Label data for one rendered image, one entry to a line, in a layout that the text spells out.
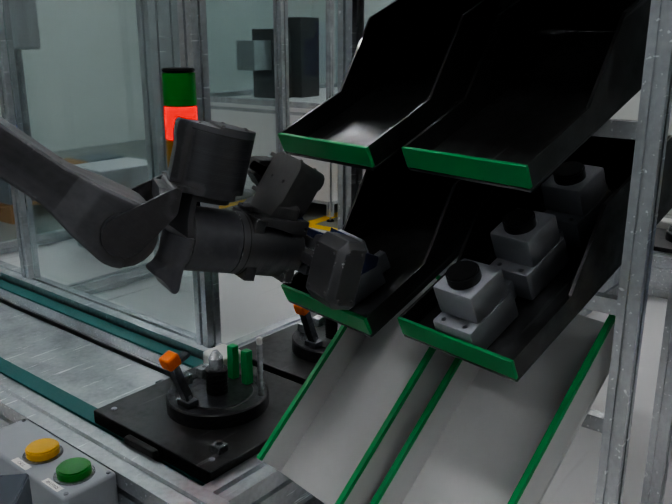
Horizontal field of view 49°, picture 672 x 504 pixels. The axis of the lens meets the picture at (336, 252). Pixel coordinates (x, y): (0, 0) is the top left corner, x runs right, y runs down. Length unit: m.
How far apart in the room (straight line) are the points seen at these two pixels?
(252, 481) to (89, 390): 0.44
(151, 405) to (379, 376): 0.37
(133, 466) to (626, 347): 0.59
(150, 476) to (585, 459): 0.63
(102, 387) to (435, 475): 0.66
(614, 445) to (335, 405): 0.30
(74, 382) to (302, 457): 0.55
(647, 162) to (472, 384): 0.29
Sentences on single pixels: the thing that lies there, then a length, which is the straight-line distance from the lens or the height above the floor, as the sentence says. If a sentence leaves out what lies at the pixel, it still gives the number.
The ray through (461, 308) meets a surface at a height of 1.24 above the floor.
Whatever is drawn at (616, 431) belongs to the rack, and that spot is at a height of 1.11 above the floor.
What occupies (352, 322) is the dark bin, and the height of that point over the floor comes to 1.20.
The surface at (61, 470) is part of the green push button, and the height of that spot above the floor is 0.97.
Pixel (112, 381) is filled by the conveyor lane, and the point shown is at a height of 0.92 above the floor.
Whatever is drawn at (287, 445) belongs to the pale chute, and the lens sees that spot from 0.86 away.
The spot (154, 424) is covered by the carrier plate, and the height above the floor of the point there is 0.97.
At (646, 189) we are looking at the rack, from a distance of 0.69.
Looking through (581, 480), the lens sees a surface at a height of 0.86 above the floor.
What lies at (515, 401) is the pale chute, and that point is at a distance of 0.78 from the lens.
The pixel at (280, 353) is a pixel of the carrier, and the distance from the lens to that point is 1.21.
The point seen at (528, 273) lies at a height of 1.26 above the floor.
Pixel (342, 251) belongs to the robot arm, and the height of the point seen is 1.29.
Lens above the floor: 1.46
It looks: 16 degrees down
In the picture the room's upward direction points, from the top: straight up
